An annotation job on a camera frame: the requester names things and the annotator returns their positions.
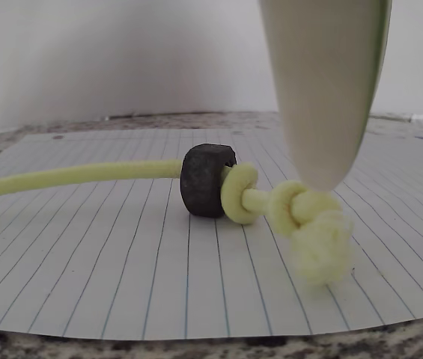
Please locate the black hex nut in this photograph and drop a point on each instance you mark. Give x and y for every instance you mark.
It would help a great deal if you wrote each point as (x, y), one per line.
(200, 183)

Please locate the white gripper finger with green pad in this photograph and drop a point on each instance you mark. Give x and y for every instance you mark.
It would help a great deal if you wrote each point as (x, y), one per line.
(323, 93)

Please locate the lined white paper sheet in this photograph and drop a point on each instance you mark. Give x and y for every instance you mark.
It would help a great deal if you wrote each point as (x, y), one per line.
(121, 261)

